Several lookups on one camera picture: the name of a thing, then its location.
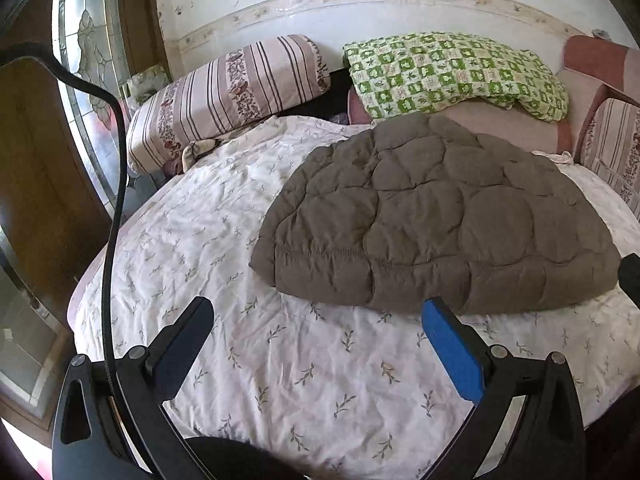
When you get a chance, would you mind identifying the white floral bed sheet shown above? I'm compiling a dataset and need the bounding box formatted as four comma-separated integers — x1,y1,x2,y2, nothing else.
67,115,640,480

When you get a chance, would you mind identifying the beige crumpled cloth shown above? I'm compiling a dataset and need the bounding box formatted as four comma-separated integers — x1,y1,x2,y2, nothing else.
181,139,221,168

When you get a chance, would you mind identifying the wooden glass cabinet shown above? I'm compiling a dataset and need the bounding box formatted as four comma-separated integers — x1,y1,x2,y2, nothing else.
0,230,76,431

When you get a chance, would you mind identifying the wooden door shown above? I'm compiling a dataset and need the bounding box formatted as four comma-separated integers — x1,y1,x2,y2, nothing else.
0,0,171,321

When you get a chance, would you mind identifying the brown quilted hooded jacket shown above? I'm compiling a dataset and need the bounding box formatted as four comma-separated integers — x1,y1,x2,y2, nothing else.
249,112,623,317

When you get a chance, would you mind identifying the black braided cable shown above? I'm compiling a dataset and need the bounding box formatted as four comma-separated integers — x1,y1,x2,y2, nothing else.
0,42,126,411

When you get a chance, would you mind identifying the stained glass door pane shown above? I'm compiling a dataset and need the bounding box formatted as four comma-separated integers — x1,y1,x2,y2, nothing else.
52,0,131,211

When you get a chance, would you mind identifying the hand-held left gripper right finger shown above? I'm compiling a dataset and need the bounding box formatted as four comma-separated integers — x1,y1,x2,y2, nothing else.
421,296,587,480

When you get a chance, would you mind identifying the small floral pillow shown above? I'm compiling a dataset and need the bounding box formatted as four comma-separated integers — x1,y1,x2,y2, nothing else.
126,64,171,106

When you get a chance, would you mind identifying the green checkered pillow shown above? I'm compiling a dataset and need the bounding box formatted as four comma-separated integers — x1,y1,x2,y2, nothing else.
342,31,570,123

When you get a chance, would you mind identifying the striped floral cushion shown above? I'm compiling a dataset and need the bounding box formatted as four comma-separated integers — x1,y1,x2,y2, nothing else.
580,97,640,206

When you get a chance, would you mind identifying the striped floral pillow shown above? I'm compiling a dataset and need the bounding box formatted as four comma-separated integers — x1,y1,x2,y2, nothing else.
126,34,332,173

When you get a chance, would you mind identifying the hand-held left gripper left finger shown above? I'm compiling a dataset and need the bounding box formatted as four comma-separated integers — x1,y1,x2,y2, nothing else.
51,296,216,480

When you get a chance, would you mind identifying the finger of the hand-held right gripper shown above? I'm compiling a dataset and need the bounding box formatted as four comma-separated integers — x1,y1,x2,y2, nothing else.
618,254,640,307

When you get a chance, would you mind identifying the dark cloth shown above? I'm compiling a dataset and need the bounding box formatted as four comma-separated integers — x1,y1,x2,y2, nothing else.
185,436,306,480

